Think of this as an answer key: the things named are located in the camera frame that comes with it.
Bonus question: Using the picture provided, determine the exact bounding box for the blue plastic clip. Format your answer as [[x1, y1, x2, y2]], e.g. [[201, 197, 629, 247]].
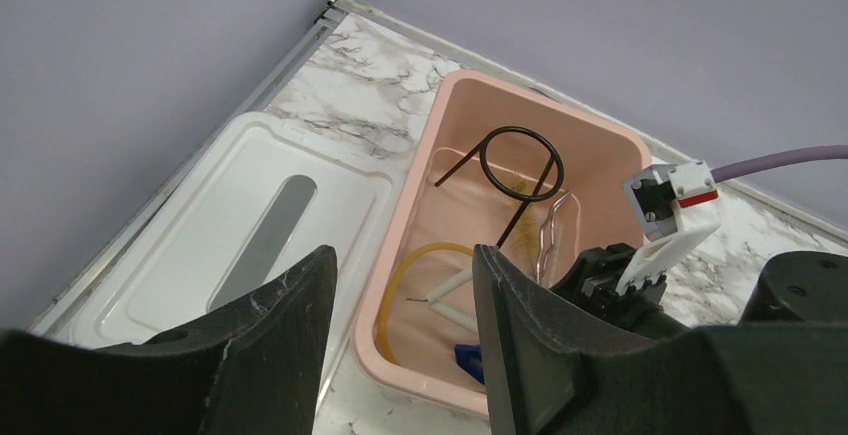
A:
[[454, 344, 485, 385]]

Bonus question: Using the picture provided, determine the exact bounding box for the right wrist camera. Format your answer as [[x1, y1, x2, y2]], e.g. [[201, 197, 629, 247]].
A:
[[616, 160, 721, 295]]

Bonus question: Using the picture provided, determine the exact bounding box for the yellow rubber tube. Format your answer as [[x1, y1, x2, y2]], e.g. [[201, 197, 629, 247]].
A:
[[375, 242, 476, 367]]

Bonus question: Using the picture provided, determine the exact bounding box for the tan bristle test-tube brush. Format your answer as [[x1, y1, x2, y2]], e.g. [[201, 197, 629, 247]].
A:
[[509, 176, 538, 250]]

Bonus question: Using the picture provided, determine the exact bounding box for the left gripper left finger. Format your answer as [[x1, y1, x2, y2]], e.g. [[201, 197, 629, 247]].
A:
[[1, 245, 338, 434]]

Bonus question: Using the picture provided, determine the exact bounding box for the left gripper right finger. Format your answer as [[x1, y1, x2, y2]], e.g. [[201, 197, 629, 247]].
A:
[[472, 245, 847, 434]]

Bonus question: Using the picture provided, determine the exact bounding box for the black metal ring stand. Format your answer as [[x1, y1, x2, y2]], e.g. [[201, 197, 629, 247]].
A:
[[434, 125, 566, 248]]

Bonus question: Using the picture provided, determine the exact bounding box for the white clay triangle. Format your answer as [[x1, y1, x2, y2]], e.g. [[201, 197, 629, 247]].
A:
[[408, 266, 478, 334]]

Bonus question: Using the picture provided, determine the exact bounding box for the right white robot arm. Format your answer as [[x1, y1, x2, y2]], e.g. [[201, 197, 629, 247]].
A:
[[551, 243, 847, 340]]

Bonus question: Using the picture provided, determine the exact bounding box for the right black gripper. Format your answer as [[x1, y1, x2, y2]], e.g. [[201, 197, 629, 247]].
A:
[[553, 243, 670, 333]]

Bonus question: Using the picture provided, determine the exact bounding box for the pink plastic bin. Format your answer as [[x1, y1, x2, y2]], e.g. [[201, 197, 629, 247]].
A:
[[352, 70, 651, 417]]

